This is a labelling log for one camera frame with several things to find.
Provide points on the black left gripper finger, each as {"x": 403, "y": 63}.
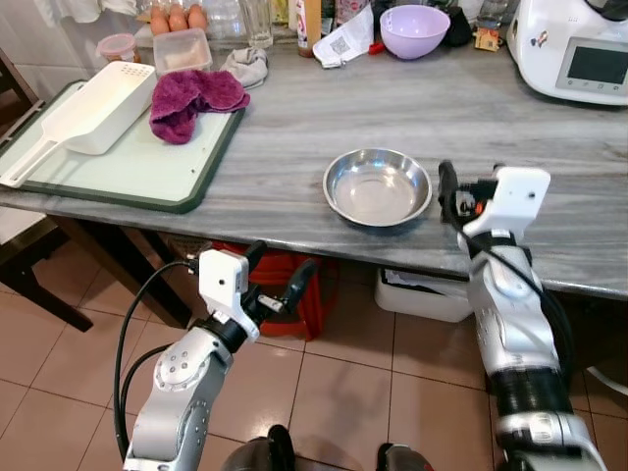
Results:
{"x": 256, "y": 255}
{"x": 300, "y": 282}

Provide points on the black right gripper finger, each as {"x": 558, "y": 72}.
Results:
{"x": 448, "y": 186}

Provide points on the lilac plastic bowl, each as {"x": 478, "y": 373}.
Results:
{"x": 414, "y": 29}

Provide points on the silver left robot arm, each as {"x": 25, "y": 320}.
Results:
{"x": 182, "y": 392}

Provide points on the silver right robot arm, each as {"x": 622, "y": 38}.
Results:
{"x": 510, "y": 324}

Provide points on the red plastic stool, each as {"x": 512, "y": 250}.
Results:
{"x": 280, "y": 270}

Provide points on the round stainless steel bowl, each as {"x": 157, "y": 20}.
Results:
{"x": 378, "y": 191}

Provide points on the white plastic storage box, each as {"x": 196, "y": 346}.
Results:
{"x": 422, "y": 294}

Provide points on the dark wooden table leg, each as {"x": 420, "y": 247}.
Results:
{"x": 128, "y": 270}

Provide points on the small wooden house ornament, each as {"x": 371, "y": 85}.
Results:
{"x": 486, "y": 39}

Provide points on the pale green cutting board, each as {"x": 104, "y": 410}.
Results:
{"x": 128, "y": 172}

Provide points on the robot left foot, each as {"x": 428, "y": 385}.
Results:
{"x": 260, "y": 453}

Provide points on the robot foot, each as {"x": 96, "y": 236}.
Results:
{"x": 260, "y": 453}
{"x": 402, "y": 459}

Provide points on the small black object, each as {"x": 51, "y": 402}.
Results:
{"x": 457, "y": 27}

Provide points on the purple terry towel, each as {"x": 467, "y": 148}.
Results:
{"x": 186, "y": 98}

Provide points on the white packet with QR code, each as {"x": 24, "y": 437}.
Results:
{"x": 343, "y": 41}

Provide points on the white kitchen appliance with screen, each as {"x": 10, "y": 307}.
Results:
{"x": 559, "y": 39}

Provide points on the crumpled grey cloth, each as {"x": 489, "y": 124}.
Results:
{"x": 247, "y": 67}

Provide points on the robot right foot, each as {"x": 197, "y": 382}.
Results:
{"x": 402, "y": 459}

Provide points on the white slotted plastic scoop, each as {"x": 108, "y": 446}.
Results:
{"x": 103, "y": 108}

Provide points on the tall brown label bottle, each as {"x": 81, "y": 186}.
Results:
{"x": 309, "y": 25}

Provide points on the clear plastic food container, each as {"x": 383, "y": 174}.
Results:
{"x": 183, "y": 51}

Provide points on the clear drinking glass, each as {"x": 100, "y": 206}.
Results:
{"x": 258, "y": 25}

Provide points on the clear glass jar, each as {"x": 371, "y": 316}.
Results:
{"x": 224, "y": 20}

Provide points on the brown egg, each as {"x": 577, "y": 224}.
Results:
{"x": 159, "y": 20}
{"x": 178, "y": 18}
{"x": 197, "y": 16}

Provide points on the small pink-lidded container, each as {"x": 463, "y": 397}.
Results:
{"x": 118, "y": 47}

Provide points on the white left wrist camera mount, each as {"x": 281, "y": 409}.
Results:
{"x": 221, "y": 280}

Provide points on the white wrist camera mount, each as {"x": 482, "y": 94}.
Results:
{"x": 520, "y": 191}
{"x": 221, "y": 280}

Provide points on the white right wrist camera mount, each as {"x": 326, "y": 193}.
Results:
{"x": 520, "y": 191}

